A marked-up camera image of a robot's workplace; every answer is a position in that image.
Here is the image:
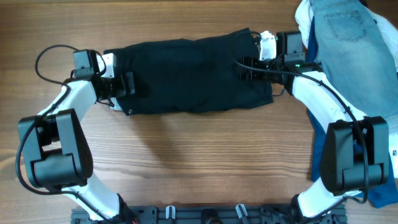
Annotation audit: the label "right grey rail clip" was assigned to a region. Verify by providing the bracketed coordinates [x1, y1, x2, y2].
[235, 203, 248, 220]

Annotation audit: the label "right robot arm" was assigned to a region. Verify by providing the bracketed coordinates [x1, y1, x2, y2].
[236, 31, 390, 223]

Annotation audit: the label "right black cable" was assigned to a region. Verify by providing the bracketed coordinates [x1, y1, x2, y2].
[229, 30, 369, 218]

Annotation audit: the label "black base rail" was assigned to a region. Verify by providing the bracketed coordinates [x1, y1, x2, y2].
[70, 203, 348, 224]

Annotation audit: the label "grey rail clip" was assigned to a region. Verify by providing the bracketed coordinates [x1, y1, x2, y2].
[235, 203, 248, 220]
[165, 205, 176, 220]

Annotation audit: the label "black shorts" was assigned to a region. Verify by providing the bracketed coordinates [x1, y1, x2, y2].
[104, 28, 273, 115]

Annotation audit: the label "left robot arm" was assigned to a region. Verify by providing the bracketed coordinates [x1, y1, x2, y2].
[16, 49, 138, 223]

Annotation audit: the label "blue t-shirt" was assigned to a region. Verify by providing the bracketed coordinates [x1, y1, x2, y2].
[307, 20, 397, 208]

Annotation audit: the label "light blue denim shorts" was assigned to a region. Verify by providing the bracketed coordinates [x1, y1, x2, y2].
[310, 0, 397, 134]

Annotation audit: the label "black cable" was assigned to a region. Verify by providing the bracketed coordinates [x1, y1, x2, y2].
[229, 30, 369, 218]
[14, 44, 109, 224]

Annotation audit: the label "left grey rail clip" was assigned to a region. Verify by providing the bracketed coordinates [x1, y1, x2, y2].
[165, 205, 176, 220]

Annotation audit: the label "left black cable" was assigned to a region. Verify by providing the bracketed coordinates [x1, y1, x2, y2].
[14, 44, 109, 224]

